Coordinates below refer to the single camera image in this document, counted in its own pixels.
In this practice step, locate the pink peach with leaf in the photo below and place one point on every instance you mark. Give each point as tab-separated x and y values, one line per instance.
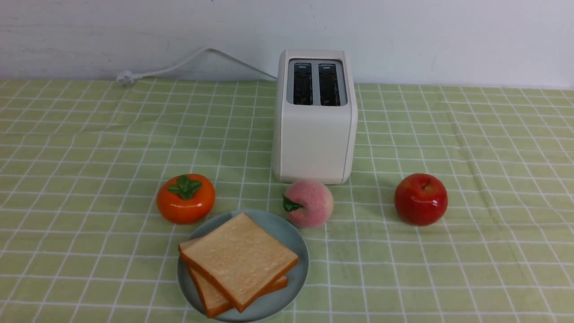
308	203

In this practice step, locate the white two-slot toaster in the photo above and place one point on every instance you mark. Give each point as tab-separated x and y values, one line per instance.
315	119

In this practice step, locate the orange persimmon with green leaf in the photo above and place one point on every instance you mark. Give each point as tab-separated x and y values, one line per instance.
186	199

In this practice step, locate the red apple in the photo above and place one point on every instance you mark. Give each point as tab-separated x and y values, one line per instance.
420	199

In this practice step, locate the light blue round plate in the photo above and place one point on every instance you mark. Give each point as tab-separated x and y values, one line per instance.
270	305

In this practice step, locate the green checkered tablecloth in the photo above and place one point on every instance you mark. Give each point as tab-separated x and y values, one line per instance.
82	241

